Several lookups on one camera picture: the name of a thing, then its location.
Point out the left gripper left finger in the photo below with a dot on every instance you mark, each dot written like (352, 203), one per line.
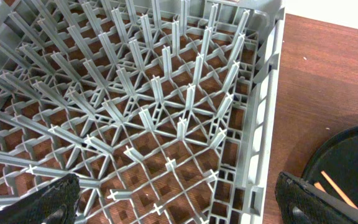
(55, 203)

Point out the round black tray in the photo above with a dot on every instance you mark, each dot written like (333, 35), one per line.
(338, 158)

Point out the upper wooden chopstick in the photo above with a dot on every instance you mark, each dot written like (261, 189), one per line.
(338, 190)

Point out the wooden chopstick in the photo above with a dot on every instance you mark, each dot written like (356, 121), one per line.
(319, 186)
(338, 190)

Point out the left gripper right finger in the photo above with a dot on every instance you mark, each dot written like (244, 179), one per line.
(301, 202)

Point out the lower wooden chopstick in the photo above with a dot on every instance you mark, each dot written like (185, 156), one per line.
(319, 186)

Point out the grey dishwasher rack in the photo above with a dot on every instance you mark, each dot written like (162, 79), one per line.
(164, 110)

